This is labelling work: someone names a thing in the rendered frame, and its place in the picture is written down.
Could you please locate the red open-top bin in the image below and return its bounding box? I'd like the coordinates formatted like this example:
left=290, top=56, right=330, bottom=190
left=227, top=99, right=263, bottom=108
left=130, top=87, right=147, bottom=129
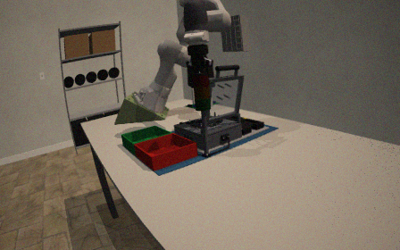
left=134, top=133, right=198, bottom=171

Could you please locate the green bin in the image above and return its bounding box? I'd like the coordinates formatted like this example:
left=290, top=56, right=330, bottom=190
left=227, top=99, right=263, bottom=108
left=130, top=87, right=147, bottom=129
left=121, top=126, right=172, bottom=155

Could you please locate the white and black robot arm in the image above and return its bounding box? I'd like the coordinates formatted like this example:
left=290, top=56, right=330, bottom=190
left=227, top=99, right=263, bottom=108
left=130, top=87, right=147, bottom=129
left=133, top=0, right=231, bottom=113

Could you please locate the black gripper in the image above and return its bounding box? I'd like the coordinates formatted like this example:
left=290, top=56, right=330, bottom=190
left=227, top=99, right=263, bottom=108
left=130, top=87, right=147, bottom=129
left=186, top=44, right=214, bottom=104

